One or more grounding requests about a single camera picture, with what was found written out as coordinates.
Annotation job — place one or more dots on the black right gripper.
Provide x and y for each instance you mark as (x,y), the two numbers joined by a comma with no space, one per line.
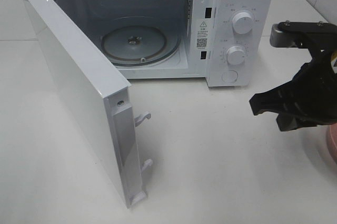
(310,98)

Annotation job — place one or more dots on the pink round plate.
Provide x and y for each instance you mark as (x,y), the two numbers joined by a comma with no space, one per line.
(331,141)

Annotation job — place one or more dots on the round white door button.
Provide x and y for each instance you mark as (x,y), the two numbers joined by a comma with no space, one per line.
(230,76)

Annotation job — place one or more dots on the white microwave door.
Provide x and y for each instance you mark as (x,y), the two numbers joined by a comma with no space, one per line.
(95,93)

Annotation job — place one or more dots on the lower white timer knob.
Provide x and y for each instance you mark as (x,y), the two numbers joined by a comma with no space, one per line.
(235,55)

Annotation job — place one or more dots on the upper white power knob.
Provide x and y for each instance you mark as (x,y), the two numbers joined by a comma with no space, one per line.
(242,22)

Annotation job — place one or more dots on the white microwave oven body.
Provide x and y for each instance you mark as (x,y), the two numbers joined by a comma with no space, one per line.
(204,27)

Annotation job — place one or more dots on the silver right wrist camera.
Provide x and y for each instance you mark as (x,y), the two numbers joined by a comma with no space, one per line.
(309,35)

